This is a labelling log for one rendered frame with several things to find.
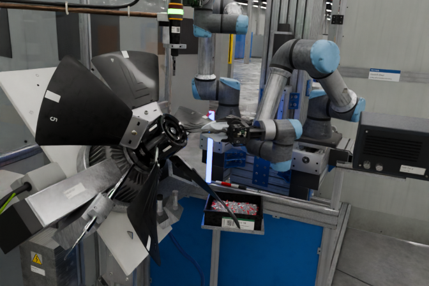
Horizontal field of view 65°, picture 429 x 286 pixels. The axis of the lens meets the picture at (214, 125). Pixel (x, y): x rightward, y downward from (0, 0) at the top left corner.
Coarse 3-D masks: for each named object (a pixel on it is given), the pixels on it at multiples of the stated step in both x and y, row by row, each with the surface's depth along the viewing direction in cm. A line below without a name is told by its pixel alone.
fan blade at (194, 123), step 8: (176, 112) 128; (184, 112) 129; (184, 120) 122; (192, 120) 123; (200, 120) 125; (208, 120) 129; (184, 128) 113; (192, 128) 114; (200, 128) 117; (224, 128) 129
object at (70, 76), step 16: (64, 64) 79; (80, 64) 82; (64, 80) 79; (80, 80) 82; (96, 80) 84; (64, 96) 79; (80, 96) 81; (96, 96) 84; (112, 96) 87; (48, 112) 76; (64, 112) 79; (80, 112) 81; (96, 112) 84; (112, 112) 88; (128, 112) 91; (48, 128) 76; (64, 128) 79; (80, 128) 82; (96, 128) 85; (112, 128) 89; (48, 144) 76; (64, 144) 80; (80, 144) 83; (96, 144) 87; (112, 144) 90
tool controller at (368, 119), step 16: (368, 112) 123; (368, 128) 115; (384, 128) 113; (400, 128) 112; (416, 128) 111; (368, 144) 118; (384, 144) 115; (400, 144) 114; (416, 144) 112; (352, 160) 128; (368, 160) 121; (384, 160) 118; (400, 160) 116; (416, 160) 114; (416, 176) 117
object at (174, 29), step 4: (172, 20) 99; (176, 20) 99; (180, 20) 100; (172, 24) 100; (176, 24) 100; (180, 24) 100; (172, 28) 100; (176, 28) 100; (180, 28) 101; (172, 32) 100; (176, 32) 100; (180, 32) 101; (172, 36) 101; (176, 36) 101; (172, 40) 101; (176, 40) 101; (172, 52) 102; (176, 52) 102
